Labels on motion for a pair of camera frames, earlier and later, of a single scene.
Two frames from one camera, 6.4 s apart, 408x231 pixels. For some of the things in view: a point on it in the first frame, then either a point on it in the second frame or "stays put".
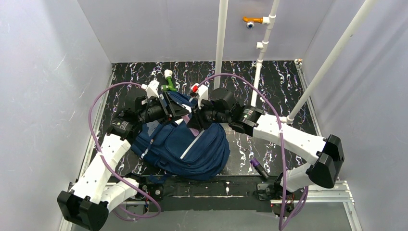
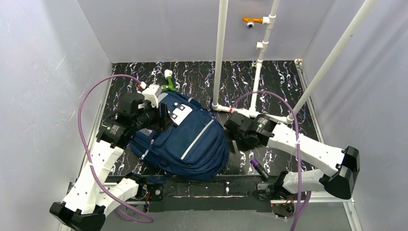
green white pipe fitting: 168,74 stays put
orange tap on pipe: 250,21 stays put
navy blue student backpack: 166,149 stays put
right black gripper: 199,115 -> 235,137
